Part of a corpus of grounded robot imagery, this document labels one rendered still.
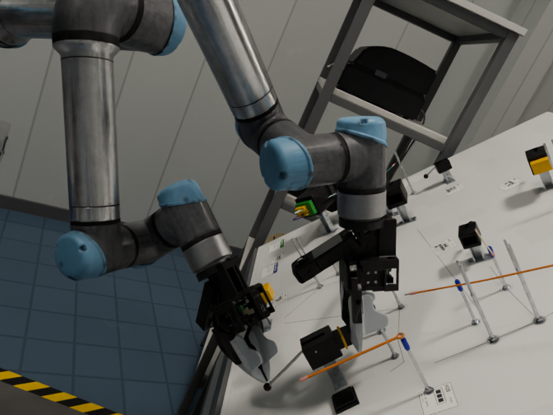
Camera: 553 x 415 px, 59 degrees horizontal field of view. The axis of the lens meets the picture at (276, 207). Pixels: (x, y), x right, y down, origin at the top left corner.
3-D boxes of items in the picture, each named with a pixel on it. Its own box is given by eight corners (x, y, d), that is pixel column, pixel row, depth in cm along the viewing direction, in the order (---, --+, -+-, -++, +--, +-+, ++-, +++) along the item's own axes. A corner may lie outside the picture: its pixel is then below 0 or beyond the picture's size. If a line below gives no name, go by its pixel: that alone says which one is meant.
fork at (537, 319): (548, 322, 72) (515, 240, 69) (536, 326, 73) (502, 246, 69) (542, 314, 74) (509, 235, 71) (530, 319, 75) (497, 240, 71)
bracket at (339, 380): (330, 375, 86) (318, 352, 85) (342, 368, 86) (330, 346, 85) (335, 390, 82) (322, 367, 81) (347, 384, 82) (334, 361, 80)
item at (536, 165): (551, 166, 104) (547, 156, 103) (553, 170, 102) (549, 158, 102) (533, 172, 105) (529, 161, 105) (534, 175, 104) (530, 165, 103)
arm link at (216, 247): (175, 257, 85) (212, 241, 90) (187, 281, 84) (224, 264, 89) (194, 243, 79) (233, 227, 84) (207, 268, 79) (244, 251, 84)
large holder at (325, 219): (359, 208, 156) (340, 169, 153) (332, 237, 145) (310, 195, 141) (342, 212, 161) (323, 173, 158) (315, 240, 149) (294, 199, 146)
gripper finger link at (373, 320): (393, 353, 75) (388, 292, 76) (355, 356, 75) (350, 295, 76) (388, 349, 78) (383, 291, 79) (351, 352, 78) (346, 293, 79)
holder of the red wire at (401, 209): (416, 203, 137) (401, 170, 134) (416, 223, 125) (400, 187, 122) (399, 210, 139) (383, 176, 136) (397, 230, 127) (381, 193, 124)
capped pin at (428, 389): (422, 392, 72) (392, 333, 69) (429, 385, 72) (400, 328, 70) (429, 396, 70) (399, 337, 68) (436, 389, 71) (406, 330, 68)
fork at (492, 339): (501, 341, 73) (467, 263, 70) (490, 346, 74) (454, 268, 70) (496, 334, 75) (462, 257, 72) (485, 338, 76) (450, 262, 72)
